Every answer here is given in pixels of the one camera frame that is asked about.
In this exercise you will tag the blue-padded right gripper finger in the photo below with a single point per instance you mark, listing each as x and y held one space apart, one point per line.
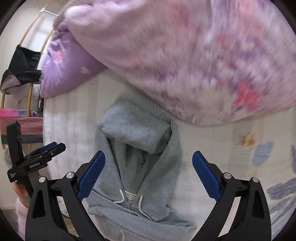
41 156

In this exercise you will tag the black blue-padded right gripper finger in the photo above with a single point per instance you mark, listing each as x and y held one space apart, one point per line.
252 218
45 220

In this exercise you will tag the grey zip hoodie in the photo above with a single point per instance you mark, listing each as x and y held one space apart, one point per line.
130 199

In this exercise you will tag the pink striped folded blanket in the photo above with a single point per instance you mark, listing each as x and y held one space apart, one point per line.
16 122

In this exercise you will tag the floral patterned bed sheet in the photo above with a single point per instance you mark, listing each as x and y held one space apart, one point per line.
261 146

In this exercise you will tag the black garment on rack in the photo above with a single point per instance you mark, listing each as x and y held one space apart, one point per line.
22 70

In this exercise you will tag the purple floral quilt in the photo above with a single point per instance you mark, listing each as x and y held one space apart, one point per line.
205 62

